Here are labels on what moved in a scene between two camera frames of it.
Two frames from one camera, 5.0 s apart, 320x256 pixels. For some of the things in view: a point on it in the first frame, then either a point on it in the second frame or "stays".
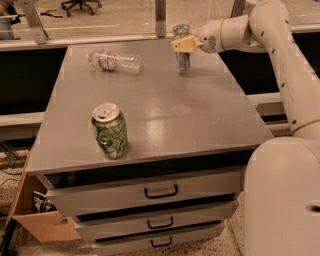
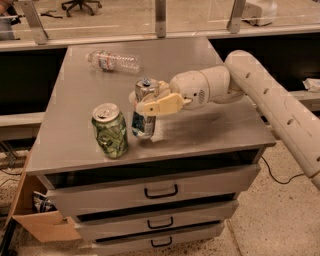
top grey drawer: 90,192 stays
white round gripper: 210,40 to 188,87
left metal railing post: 37,25 stays
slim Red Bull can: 183,60 to 144,126
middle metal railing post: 161,18 stays
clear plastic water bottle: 129,63 stays
